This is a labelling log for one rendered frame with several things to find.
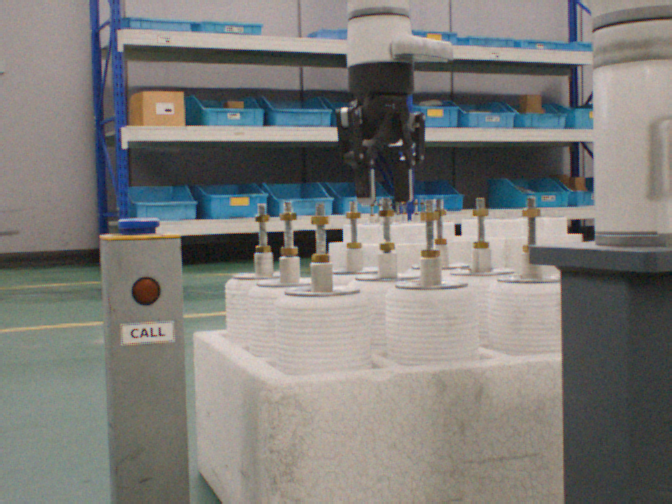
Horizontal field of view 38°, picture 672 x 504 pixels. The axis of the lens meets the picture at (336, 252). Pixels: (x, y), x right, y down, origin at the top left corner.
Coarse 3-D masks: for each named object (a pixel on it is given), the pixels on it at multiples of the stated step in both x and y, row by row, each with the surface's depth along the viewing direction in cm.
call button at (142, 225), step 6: (120, 222) 93; (126, 222) 93; (132, 222) 92; (138, 222) 92; (144, 222) 93; (150, 222) 93; (156, 222) 94; (120, 228) 94; (126, 228) 93; (132, 228) 93; (138, 228) 93; (144, 228) 93; (150, 228) 93; (126, 234) 93; (132, 234) 93
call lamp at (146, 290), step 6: (138, 282) 91; (144, 282) 91; (150, 282) 91; (138, 288) 91; (144, 288) 91; (150, 288) 91; (156, 288) 91; (138, 294) 91; (144, 294) 91; (150, 294) 91; (156, 294) 92; (144, 300) 91; (150, 300) 91
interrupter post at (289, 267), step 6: (282, 258) 106; (288, 258) 106; (294, 258) 106; (282, 264) 106; (288, 264) 106; (294, 264) 106; (282, 270) 106; (288, 270) 106; (294, 270) 106; (282, 276) 107; (288, 276) 106; (294, 276) 106; (282, 282) 107; (288, 282) 106; (294, 282) 106
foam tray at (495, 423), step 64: (256, 384) 91; (320, 384) 88; (384, 384) 90; (448, 384) 92; (512, 384) 95; (256, 448) 93; (320, 448) 89; (384, 448) 91; (448, 448) 93; (512, 448) 95
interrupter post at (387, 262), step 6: (378, 258) 110; (384, 258) 110; (390, 258) 110; (396, 258) 110; (378, 264) 111; (384, 264) 110; (390, 264) 110; (396, 264) 110; (378, 270) 111; (384, 270) 110; (390, 270) 110; (396, 270) 110; (378, 276) 111; (384, 276) 110; (390, 276) 110; (396, 276) 110
